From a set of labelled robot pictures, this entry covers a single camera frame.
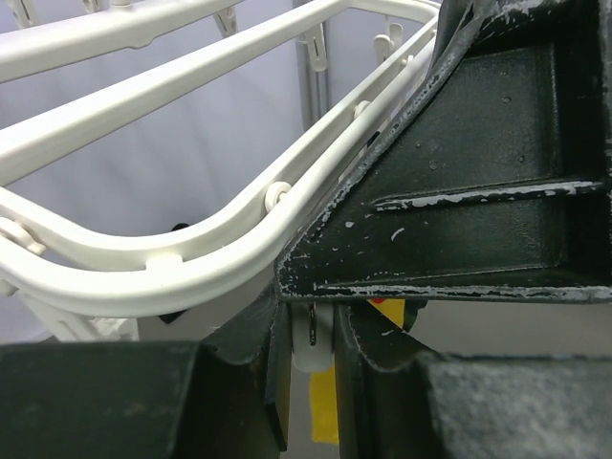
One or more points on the black garment on floor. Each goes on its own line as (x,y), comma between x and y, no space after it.
(171,317)

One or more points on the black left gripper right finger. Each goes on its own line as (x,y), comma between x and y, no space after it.
(397,398)

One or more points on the white clip sock hanger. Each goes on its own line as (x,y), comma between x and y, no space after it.
(120,124)

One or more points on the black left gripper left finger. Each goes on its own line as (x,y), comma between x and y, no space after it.
(225,396)

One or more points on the yellow bear sock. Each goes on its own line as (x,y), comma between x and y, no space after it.
(322,388)

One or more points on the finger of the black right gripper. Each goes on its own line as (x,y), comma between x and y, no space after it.
(493,182)

